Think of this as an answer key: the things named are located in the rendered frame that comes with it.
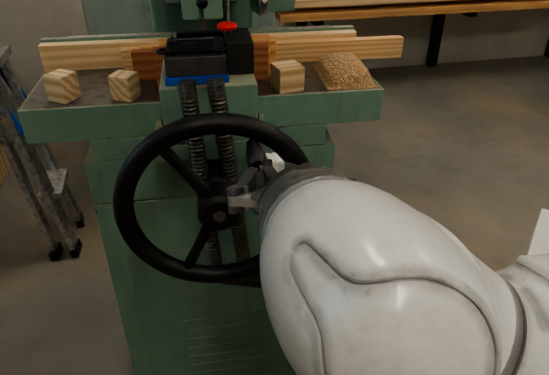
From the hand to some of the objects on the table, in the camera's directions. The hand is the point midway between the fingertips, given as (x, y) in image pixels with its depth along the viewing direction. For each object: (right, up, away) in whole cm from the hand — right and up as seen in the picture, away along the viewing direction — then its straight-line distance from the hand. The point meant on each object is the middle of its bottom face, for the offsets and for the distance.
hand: (274, 169), depth 59 cm
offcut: (+2, +14, +24) cm, 28 cm away
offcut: (-24, +12, +21) cm, 34 cm away
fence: (-14, +22, +37) cm, 45 cm away
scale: (-14, +27, +34) cm, 46 cm away
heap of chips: (+13, +17, +30) cm, 37 cm away
